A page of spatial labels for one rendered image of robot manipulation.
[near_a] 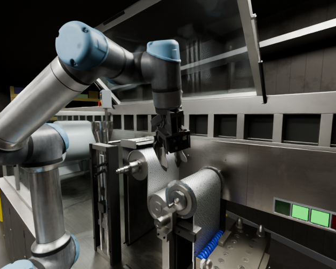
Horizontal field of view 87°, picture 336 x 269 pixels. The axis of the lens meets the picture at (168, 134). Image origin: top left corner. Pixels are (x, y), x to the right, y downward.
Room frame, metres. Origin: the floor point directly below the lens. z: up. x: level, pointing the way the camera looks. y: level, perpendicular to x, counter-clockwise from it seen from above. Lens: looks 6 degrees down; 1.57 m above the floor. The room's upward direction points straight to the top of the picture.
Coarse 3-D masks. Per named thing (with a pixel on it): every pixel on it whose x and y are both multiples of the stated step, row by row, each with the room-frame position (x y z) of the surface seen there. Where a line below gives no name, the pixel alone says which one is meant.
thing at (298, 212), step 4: (296, 208) 0.68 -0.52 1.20; (300, 208) 0.67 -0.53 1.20; (304, 208) 0.67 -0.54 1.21; (292, 212) 0.69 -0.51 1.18; (296, 212) 0.68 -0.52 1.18; (300, 212) 0.67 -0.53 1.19; (304, 212) 0.67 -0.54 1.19; (296, 216) 0.68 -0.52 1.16; (300, 216) 0.67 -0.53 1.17; (304, 216) 0.67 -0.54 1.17
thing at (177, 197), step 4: (172, 192) 0.65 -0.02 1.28; (176, 192) 0.64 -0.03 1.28; (180, 192) 0.64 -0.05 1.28; (172, 196) 0.65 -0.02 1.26; (176, 196) 0.64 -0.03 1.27; (180, 196) 0.63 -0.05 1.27; (184, 196) 0.63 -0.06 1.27; (172, 200) 0.65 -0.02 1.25; (176, 200) 0.64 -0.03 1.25; (180, 200) 0.63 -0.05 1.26; (184, 200) 0.62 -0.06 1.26; (176, 204) 0.64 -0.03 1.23; (180, 204) 0.63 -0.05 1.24; (184, 204) 0.62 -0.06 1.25; (176, 208) 0.64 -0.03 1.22; (180, 208) 0.63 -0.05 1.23; (184, 208) 0.62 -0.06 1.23
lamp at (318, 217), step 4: (312, 212) 0.65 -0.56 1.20; (316, 212) 0.64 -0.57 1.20; (320, 212) 0.64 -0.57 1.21; (312, 216) 0.65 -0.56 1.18; (316, 216) 0.64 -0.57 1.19; (320, 216) 0.64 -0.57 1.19; (324, 216) 0.63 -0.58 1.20; (328, 216) 0.62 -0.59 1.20; (312, 220) 0.65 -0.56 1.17; (316, 220) 0.64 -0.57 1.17; (320, 220) 0.64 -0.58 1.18; (324, 220) 0.63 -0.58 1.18; (328, 220) 0.62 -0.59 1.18; (320, 224) 0.63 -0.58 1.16; (324, 224) 0.63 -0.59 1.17
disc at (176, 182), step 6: (174, 180) 0.67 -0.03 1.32; (180, 180) 0.66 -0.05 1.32; (168, 186) 0.69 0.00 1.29; (186, 186) 0.64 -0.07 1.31; (192, 192) 0.62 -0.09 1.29; (192, 198) 0.62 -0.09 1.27; (168, 204) 0.69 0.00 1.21; (192, 210) 0.62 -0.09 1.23; (180, 216) 0.65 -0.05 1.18; (186, 216) 0.63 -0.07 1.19
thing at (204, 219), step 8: (216, 200) 0.77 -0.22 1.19; (208, 208) 0.70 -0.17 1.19; (216, 208) 0.77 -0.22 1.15; (200, 216) 0.65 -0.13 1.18; (208, 216) 0.71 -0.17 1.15; (216, 216) 0.77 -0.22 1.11; (200, 224) 0.65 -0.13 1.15; (208, 224) 0.71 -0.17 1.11; (216, 224) 0.77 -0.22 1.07; (208, 232) 0.71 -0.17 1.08; (216, 232) 0.77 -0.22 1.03; (200, 240) 0.66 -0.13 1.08; (208, 240) 0.71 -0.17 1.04; (200, 248) 0.66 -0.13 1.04
